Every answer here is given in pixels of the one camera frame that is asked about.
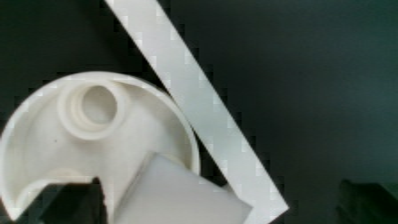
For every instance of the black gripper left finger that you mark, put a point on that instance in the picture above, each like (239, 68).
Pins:
(67, 204)

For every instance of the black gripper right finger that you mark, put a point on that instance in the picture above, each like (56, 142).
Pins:
(366, 203)

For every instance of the white stool leg with tag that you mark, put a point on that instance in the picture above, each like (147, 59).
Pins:
(174, 198)

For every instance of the white round stool seat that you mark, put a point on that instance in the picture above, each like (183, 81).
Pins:
(92, 122)

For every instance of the white right fence rail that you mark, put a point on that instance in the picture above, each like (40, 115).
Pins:
(174, 65)

